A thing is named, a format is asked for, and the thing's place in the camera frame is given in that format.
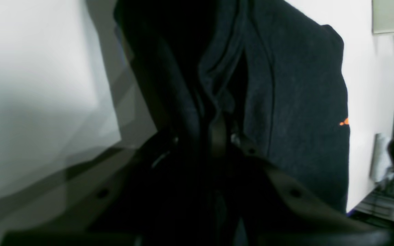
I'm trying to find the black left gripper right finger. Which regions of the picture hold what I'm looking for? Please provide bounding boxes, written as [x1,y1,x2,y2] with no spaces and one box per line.
[207,116,394,246]

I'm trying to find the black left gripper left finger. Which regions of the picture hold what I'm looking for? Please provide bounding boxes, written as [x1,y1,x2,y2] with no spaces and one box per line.
[2,130,216,246]

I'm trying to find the black T-shirt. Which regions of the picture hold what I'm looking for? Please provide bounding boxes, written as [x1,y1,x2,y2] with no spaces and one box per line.
[114,0,350,213]

